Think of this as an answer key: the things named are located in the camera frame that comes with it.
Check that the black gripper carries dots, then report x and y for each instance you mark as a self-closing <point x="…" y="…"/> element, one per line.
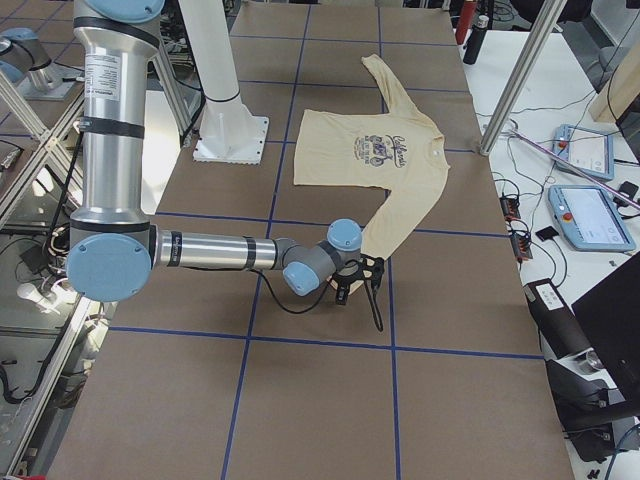
<point x="342" y="288"/>

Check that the cream long sleeve shirt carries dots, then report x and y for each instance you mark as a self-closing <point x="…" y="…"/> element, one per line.
<point x="401" y="151"/>

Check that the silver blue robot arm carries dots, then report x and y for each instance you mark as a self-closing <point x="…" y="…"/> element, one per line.
<point x="113" y="244"/>

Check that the brown cardboard roll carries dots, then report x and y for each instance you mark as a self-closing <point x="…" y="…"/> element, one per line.
<point x="554" y="318"/>

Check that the lower blue teach pendant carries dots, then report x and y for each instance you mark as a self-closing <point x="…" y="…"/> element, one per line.
<point x="588" y="219"/>

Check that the black monitor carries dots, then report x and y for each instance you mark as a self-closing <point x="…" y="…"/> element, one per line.
<point x="609" y="316"/>

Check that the black water bottle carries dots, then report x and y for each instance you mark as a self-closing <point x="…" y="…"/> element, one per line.
<point x="475" y="40"/>

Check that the red bottle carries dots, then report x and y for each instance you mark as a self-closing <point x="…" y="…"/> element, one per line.
<point x="467" y="12"/>

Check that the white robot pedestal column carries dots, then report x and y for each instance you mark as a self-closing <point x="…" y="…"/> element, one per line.
<point x="228" y="131"/>

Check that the aluminium frame post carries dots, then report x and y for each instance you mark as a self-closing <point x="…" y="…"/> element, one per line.
<point x="536" y="40"/>

